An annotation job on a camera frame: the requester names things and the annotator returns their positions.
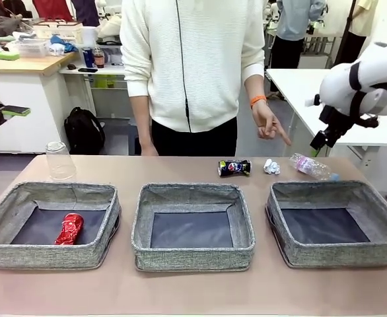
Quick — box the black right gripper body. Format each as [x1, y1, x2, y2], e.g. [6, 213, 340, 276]
[318, 105, 349, 141]

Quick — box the clear plastic water bottle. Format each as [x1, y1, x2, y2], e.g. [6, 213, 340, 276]
[289, 153, 341, 182]

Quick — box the white paper ball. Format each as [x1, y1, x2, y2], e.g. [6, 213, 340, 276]
[262, 158, 282, 175]

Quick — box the clear plastic cup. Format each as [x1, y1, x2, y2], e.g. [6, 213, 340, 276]
[45, 141, 77, 182]

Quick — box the crushed black Pepsi can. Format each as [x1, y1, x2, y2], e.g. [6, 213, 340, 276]
[217, 159, 252, 178]

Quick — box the crushed red soda can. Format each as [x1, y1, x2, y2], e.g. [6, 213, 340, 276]
[53, 213, 85, 246]

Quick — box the person's left forearm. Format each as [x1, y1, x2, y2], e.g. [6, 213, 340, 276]
[244, 74, 267, 100]

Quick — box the person's right forearm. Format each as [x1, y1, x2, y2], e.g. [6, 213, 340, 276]
[129, 95, 151, 146]

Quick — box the person's left hand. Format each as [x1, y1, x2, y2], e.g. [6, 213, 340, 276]
[251, 101, 293, 147]

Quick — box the person's right hand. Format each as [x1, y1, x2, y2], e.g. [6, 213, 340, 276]
[140, 141, 159, 156]

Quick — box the white plastic mesh basket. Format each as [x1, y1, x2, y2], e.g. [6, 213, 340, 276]
[17, 39, 49, 57]

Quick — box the grey cloth pile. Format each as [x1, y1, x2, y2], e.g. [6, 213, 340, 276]
[0, 15, 24, 38]

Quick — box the wooden top white cabinet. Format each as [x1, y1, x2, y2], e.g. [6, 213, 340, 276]
[0, 51, 79, 155]

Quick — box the white table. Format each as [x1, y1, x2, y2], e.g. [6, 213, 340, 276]
[265, 68, 387, 148]

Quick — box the white box with wooden rim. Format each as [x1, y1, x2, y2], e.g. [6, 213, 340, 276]
[33, 20, 84, 44]

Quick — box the blue cloth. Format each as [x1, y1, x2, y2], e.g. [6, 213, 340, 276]
[50, 35, 79, 53]

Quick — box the black backpack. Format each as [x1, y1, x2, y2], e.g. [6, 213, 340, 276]
[63, 106, 106, 155]

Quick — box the orange wrist watch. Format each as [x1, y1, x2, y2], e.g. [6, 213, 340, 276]
[249, 94, 267, 110]

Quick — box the white jug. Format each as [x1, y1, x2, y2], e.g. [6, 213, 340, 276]
[81, 26, 98, 47]

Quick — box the black stand pole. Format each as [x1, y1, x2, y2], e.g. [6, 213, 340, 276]
[334, 0, 358, 69]

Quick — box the white shelf cart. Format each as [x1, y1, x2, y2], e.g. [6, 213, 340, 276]
[59, 44, 131, 120]

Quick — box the iced drink cup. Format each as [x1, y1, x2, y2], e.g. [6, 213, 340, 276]
[93, 48, 106, 69]

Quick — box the person in light blue shirt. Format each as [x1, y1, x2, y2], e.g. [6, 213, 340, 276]
[274, 0, 326, 96]

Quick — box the person in cream shirt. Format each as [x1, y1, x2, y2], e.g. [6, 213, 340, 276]
[334, 0, 379, 67]

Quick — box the white cloth bag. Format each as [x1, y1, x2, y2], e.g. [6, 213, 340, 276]
[97, 15, 122, 42]

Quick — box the grey fabric basket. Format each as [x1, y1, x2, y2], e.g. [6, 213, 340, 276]
[130, 183, 256, 272]
[0, 181, 122, 271]
[265, 180, 387, 268]

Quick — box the blue stool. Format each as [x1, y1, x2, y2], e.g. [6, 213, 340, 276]
[127, 117, 145, 156]

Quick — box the person in white sweater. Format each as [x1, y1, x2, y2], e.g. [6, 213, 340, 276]
[119, 0, 267, 157]

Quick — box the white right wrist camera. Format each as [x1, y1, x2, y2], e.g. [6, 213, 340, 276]
[304, 94, 323, 107]

